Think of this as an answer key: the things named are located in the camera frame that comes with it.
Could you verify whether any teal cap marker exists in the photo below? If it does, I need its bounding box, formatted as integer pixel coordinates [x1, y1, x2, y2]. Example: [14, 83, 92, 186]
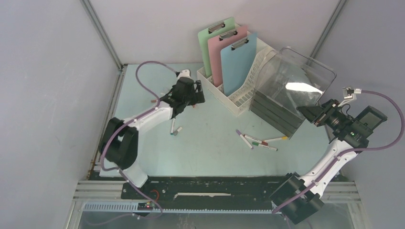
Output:
[170, 118, 175, 135]

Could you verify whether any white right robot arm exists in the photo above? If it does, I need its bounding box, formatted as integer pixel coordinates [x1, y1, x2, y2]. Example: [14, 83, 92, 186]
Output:
[270, 99, 387, 224]

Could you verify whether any purple cap marker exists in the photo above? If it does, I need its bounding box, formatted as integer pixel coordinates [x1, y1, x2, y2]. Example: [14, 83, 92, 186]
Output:
[235, 129, 254, 149]

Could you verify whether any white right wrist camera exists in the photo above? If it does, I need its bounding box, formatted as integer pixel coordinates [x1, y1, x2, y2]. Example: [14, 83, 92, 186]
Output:
[341, 87, 362, 104]

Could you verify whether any green clipboard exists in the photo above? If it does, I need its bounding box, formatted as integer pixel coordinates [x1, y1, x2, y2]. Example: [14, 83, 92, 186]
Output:
[197, 17, 235, 77]

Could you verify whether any clear grey drawer box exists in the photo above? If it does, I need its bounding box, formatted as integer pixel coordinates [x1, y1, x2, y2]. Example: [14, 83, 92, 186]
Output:
[249, 46, 337, 137]

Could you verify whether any pink clipboard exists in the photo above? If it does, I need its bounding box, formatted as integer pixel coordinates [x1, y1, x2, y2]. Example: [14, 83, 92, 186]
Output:
[208, 25, 248, 87]

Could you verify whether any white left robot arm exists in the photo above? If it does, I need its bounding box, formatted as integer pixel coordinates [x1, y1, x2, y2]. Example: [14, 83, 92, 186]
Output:
[98, 77, 205, 199]

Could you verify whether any white file organizer rack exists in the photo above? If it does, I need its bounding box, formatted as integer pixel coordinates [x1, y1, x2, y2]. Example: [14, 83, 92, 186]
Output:
[197, 38, 277, 116]

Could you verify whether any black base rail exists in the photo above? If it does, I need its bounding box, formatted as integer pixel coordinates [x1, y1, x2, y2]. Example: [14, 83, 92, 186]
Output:
[140, 174, 296, 210]

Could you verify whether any green cap marker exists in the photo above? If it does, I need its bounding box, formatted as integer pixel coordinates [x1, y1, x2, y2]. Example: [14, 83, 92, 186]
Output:
[252, 142, 278, 151]

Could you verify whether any blue clipboard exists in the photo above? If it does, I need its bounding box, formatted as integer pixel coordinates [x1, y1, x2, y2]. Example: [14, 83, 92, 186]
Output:
[221, 33, 257, 96]

